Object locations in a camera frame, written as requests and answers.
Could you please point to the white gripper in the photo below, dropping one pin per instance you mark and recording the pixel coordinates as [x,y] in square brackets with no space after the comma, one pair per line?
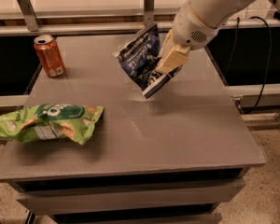
[190,28]

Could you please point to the blue kettle chip bag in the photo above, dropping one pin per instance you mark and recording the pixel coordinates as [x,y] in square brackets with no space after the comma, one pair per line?
[139,57]

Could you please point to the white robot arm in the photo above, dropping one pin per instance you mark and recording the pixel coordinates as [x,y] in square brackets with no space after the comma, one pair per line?
[226,8]

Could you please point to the green rice chip bag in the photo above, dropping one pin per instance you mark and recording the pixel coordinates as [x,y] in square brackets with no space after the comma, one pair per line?
[51,121]

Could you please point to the orange soda can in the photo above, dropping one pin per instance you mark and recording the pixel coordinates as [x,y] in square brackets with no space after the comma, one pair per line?
[49,55]

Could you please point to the grey lower drawer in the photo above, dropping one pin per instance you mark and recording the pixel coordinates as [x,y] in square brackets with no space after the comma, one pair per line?
[189,219]

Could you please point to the grey drawer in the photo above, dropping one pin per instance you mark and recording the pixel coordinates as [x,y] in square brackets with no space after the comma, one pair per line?
[68,201]
[189,219]

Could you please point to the grey upper drawer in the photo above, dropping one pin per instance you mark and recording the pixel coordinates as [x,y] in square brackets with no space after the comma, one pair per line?
[68,201]

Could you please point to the middle metal bracket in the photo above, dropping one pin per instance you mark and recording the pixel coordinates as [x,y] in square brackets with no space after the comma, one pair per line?
[148,12]

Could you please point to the metal bracket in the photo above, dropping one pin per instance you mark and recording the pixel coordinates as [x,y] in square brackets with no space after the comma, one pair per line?
[29,15]
[148,12]

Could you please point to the left metal bracket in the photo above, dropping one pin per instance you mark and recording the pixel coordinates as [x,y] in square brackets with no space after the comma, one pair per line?
[29,15]

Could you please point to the metal counter rail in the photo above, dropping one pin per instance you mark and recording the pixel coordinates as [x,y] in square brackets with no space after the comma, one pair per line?
[118,28]

